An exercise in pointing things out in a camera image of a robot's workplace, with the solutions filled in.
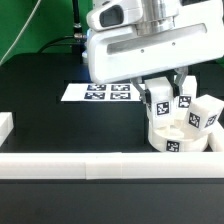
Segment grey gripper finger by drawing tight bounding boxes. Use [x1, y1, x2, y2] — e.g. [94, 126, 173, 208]
[131, 78, 150, 104]
[172, 67, 188, 97]

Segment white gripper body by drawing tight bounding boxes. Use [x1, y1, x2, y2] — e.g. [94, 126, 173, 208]
[88, 20, 224, 84]

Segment white round stool seat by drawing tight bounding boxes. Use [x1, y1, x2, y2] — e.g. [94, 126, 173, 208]
[148, 120, 208, 152]

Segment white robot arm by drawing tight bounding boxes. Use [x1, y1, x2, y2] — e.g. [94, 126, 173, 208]
[86, 0, 224, 95]

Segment white marker sheet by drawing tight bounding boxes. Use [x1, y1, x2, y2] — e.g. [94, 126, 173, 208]
[61, 83, 140, 102]

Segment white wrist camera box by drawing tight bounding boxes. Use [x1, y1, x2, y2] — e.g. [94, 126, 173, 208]
[86, 0, 143, 32]

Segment black cable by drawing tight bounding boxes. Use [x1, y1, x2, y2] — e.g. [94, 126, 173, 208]
[38, 0, 88, 54]

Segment white right fence wall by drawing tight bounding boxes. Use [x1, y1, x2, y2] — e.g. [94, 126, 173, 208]
[208, 122, 224, 152]

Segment white fence wall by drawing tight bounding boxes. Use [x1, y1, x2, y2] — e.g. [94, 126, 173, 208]
[0, 112, 14, 147]
[0, 152, 224, 180]
[208, 122, 224, 152]

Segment grey thin cable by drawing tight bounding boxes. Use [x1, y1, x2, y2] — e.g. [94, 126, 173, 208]
[0, 0, 43, 66]

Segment white front fence wall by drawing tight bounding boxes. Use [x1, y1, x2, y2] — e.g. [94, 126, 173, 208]
[0, 152, 224, 180]

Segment white left fence wall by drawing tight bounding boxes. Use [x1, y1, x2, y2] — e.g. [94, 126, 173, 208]
[0, 112, 14, 147]

